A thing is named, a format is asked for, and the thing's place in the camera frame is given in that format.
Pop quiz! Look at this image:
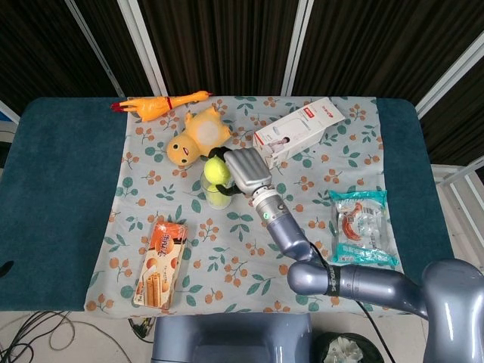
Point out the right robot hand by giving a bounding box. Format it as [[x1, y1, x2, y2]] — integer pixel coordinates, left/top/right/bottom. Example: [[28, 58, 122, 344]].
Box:
[[209, 145, 274, 197]]

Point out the yellow tennis ball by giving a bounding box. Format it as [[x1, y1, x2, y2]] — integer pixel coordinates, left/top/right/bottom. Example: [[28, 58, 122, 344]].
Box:
[[203, 157, 231, 186], [206, 184, 230, 209]]

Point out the clear plastic tube cup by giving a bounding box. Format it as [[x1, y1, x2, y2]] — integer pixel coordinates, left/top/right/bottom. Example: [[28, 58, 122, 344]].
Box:
[[200, 166, 231, 210]]

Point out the yellow duck plush toy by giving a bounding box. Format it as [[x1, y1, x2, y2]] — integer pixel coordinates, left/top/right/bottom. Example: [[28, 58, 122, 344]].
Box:
[[166, 105, 233, 166]]

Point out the white carton box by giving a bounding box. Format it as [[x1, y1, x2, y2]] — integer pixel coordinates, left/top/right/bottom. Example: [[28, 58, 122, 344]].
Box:
[[252, 96, 346, 171]]

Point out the floral tablecloth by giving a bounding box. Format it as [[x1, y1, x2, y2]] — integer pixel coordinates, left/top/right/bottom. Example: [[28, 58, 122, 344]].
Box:
[[83, 95, 413, 315]]

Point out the teal table cover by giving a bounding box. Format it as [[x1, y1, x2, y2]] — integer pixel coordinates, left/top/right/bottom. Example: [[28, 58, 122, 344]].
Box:
[[0, 96, 453, 314]]

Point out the orange rubber chicken toy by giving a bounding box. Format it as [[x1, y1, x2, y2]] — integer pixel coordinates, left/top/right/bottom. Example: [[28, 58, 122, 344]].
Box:
[[110, 89, 213, 123]]

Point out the teal snack packet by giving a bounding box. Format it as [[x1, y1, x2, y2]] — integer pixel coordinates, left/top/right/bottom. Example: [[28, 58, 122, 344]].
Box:
[[327, 188, 400, 267]]

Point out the orange egg roll box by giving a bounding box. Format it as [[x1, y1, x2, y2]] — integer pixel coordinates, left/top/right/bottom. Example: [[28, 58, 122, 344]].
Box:
[[132, 220, 189, 309]]

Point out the blue-grey robot torso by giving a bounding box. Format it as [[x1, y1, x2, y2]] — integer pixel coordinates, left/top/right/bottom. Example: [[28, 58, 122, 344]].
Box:
[[150, 312, 313, 363]]

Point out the black trash bin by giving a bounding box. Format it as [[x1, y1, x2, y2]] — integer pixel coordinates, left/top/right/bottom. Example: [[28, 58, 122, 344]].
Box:
[[312, 331, 385, 363]]

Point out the white metal rack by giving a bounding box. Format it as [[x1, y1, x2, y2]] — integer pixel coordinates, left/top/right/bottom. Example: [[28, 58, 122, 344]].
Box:
[[430, 157, 484, 265]]

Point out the floor cable bundle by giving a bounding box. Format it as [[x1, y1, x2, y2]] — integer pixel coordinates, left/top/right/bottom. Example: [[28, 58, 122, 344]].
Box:
[[0, 309, 157, 363]]

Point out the white partition frame post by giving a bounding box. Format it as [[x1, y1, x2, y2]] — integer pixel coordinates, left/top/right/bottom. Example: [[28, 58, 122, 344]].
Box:
[[414, 33, 484, 119], [116, 0, 169, 98], [278, 0, 315, 96], [64, 0, 126, 100]]

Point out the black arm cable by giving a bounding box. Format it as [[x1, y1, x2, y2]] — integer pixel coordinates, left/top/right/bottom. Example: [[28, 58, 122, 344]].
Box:
[[309, 241, 392, 363]]

